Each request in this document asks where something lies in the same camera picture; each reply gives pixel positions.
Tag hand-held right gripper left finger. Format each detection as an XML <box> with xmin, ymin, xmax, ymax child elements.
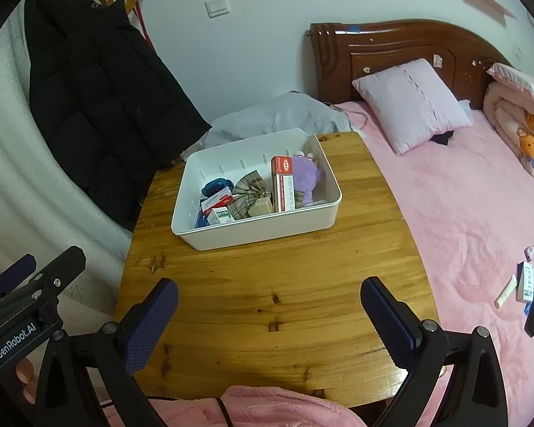
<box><xmin>33</xmin><ymin>278</ymin><xmax>179</xmax><ymax>427</ymax></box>

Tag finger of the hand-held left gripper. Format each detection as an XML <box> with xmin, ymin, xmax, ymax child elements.
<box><xmin>31</xmin><ymin>246</ymin><xmax>87</xmax><ymax>296</ymax></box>
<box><xmin>0</xmin><ymin>254</ymin><xmax>37</xmax><ymax>292</ymax></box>

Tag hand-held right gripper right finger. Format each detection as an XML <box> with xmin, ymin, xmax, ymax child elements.
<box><xmin>360</xmin><ymin>276</ymin><xmax>509</xmax><ymax>427</ymax></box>

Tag white box with green label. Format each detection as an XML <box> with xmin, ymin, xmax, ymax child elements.
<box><xmin>206</xmin><ymin>207</ymin><xmax>236</xmax><ymax>227</ymax></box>

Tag white plastic bin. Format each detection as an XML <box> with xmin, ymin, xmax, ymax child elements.
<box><xmin>171</xmin><ymin>128</ymin><xmax>342</xmax><ymax>251</ymax></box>

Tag white red card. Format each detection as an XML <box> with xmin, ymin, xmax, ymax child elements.
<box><xmin>200</xmin><ymin>188</ymin><xmax>234</xmax><ymax>214</ymax></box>

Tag plaid fabric bow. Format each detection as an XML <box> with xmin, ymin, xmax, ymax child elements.
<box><xmin>225</xmin><ymin>170</ymin><xmax>268</xmax><ymax>221</ymax></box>

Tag beige soap block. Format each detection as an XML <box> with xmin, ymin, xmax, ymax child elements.
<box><xmin>248</xmin><ymin>197</ymin><xmax>273</xmax><ymax>218</ymax></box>

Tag purple plush toy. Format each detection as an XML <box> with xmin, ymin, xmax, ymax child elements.
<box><xmin>291</xmin><ymin>152</ymin><xmax>326</xmax><ymax>203</ymax></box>

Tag red white toothpaste box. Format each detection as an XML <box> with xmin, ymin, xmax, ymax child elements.
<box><xmin>271</xmin><ymin>155</ymin><xmax>298</xmax><ymax>213</ymax></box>

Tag person's left hand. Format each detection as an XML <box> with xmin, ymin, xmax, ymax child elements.
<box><xmin>15</xmin><ymin>358</ymin><xmax>41</xmax><ymax>403</ymax></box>

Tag white curtain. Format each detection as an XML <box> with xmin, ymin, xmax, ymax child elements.
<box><xmin>0</xmin><ymin>22</ymin><xmax>134</xmax><ymax>321</ymax></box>

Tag white tube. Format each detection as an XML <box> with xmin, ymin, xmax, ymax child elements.
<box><xmin>494</xmin><ymin>275</ymin><xmax>518</xmax><ymax>309</ymax></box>

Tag pink bed sheet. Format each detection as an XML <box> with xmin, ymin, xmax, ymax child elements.
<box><xmin>329</xmin><ymin>100</ymin><xmax>534</xmax><ymax>427</ymax></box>

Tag white and blue box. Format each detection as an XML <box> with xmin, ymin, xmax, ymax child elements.
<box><xmin>516</xmin><ymin>262</ymin><xmax>534</xmax><ymax>303</ymax></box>

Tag pink fleece robe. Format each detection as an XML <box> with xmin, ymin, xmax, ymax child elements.
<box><xmin>102</xmin><ymin>385</ymin><xmax>370</xmax><ymax>427</ymax></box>

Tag white cloth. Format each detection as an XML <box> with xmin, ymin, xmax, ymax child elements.
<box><xmin>178</xmin><ymin>140</ymin><xmax>210</xmax><ymax>163</ymax></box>

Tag black puffer jacket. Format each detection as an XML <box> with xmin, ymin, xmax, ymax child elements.
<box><xmin>24</xmin><ymin>0</ymin><xmax>212</xmax><ymax>232</ymax></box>

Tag pink pillow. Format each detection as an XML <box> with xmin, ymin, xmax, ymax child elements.
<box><xmin>351</xmin><ymin>58</ymin><xmax>473</xmax><ymax>156</ymax></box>

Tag grey cloth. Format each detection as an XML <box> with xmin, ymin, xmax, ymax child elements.
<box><xmin>205</xmin><ymin>91</ymin><xmax>354</xmax><ymax>147</ymax></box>

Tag folded pink cartoon quilt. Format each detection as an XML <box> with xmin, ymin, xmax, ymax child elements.
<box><xmin>483</xmin><ymin>62</ymin><xmax>534</xmax><ymax>178</ymax></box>

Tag wooden headboard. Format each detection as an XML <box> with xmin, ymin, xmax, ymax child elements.
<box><xmin>309</xmin><ymin>20</ymin><xmax>517</xmax><ymax>110</ymax></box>

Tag red strap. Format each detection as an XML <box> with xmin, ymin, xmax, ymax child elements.
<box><xmin>133</xmin><ymin>2</ymin><xmax>154</xmax><ymax>49</ymax></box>

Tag white light switch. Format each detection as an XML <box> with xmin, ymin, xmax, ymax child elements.
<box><xmin>205</xmin><ymin>0</ymin><xmax>232</xmax><ymax>19</ymax></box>

